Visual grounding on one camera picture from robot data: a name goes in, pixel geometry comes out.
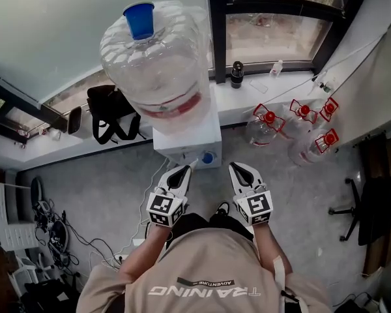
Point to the person's beige shirt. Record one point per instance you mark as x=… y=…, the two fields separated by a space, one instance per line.
x=202 y=272

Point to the black office chair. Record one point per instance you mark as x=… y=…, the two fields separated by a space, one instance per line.
x=374 y=204

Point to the person's left forearm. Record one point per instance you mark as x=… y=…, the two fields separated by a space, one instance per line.
x=143 y=253

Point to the person's right forearm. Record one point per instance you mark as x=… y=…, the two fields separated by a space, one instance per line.
x=272 y=249

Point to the large clear water bottle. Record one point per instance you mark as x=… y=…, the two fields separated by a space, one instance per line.
x=156 y=73

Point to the person's black trousers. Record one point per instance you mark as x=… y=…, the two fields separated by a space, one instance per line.
x=195 y=223

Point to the black backpack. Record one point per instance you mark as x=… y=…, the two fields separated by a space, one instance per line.
x=112 y=109

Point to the clear jug with red cap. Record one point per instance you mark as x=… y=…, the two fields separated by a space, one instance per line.
x=264 y=129
x=308 y=150
x=301 y=119
x=329 y=109

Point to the white plastic chair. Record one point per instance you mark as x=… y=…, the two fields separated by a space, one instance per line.
x=29 y=271

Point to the blue plastic cup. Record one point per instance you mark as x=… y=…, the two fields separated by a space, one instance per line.
x=139 y=20

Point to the brown wooden panel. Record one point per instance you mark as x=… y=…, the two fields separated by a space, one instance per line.
x=378 y=259

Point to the person's black shoe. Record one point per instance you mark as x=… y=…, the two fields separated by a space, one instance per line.
x=222 y=209

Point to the white power strip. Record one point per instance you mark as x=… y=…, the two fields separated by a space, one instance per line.
x=122 y=258

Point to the small clear bottle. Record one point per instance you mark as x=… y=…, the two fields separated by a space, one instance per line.
x=276 y=68

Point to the white drawer shelf unit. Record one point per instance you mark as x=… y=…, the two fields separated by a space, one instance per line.
x=13 y=227

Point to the clear flat plastic case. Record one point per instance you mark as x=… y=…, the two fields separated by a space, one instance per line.
x=259 y=86

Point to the black bag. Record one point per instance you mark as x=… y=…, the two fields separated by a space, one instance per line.
x=49 y=297

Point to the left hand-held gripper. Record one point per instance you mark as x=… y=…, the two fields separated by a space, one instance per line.
x=164 y=207

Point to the black thermos bottle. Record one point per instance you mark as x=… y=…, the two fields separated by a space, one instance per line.
x=237 y=75

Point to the black window frame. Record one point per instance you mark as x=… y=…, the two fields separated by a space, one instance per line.
x=220 y=31

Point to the white water dispenser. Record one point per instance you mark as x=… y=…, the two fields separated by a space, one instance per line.
x=185 y=143

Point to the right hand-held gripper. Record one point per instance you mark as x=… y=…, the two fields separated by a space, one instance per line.
x=259 y=205

